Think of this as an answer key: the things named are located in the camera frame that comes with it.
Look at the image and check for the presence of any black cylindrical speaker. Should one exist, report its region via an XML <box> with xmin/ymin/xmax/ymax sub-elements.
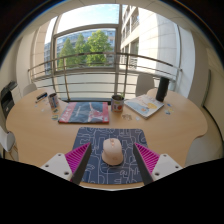
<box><xmin>155</xmin><ymin>76</ymin><xmax>170</xmax><ymax>103</ymax></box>

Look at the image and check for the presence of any beige computer mouse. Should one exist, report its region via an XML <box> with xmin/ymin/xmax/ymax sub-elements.
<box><xmin>101</xmin><ymin>137</ymin><xmax>125</xmax><ymax>167</ymax></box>

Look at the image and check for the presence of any black pen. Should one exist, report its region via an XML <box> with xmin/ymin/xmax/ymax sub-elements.
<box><xmin>35</xmin><ymin>92</ymin><xmax>49</xmax><ymax>104</ymax></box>

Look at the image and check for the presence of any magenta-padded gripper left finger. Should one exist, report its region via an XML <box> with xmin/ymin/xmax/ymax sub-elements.
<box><xmin>39</xmin><ymin>142</ymin><xmax>93</xmax><ymax>186</ymax></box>

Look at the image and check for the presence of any black printer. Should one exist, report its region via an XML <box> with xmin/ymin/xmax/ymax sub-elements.
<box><xmin>0</xmin><ymin>80</ymin><xmax>18</xmax><ymax>119</ymax></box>

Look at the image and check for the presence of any dark blue patterned mouse pad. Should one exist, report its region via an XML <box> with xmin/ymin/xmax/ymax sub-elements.
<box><xmin>71</xmin><ymin>126</ymin><xmax>158</xmax><ymax>185</ymax></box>

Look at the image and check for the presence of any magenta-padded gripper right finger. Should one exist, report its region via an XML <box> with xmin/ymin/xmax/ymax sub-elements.
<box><xmin>132</xmin><ymin>142</ymin><xmax>184</xmax><ymax>186</ymax></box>

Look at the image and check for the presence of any metal window railing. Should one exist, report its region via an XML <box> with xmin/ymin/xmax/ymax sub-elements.
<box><xmin>28</xmin><ymin>52</ymin><xmax>183</xmax><ymax>101</ymax></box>

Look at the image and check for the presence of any tin can plant pot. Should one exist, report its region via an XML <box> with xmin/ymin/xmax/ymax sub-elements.
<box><xmin>110</xmin><ymin>94</ymin><xmax>125</xmax><ymax>113</ymax></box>

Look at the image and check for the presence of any light illustrated book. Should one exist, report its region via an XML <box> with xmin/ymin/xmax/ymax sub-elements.
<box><xmin>123</xmin><ymin>93</ymin><xmax>165</xmax><ymax>120</ymax></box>

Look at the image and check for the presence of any red magazine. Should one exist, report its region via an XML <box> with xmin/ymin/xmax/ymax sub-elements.
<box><xmin>58</xmin><ymin>101</ymin><xmax>110</xmax><ymax>125</ymax></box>

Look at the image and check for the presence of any small printed can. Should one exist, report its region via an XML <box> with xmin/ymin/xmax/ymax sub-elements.
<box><xmin>48</xmin><ymin>92</ymin><xmax>60</xmax><ymax>110</ymax></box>

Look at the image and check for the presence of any white chair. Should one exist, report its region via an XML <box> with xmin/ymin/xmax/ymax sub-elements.
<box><xmin>135</xmin><ymin>73</ymin><xmax>156</xmax><ymax>98</ymax></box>
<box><xmin>0</xmin><ymin>125</ymin><xmax>16</xmax><ymax>153</ymax></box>
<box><xmin>22</xmin><ymin>83</ymin><xmax>38</xmax><ymax>98</ymax></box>

